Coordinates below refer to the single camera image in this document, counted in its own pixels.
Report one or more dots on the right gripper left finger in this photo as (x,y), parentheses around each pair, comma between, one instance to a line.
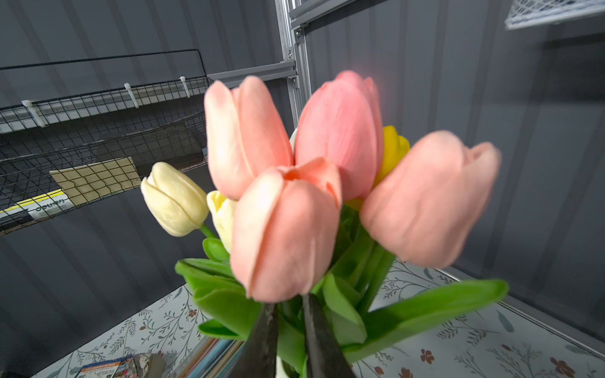
(259,356)

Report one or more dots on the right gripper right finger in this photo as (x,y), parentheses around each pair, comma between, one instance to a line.
(324,356)

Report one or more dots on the yellow marker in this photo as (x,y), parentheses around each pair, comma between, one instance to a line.
(37,208)

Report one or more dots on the white wire mesh basket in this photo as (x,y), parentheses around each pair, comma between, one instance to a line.
(530,13)

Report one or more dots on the pink and yellow tulip bunch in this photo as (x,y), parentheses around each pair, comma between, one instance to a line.
(410,202)

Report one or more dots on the black wire wall basket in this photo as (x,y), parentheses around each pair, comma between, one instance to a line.
(36,135)

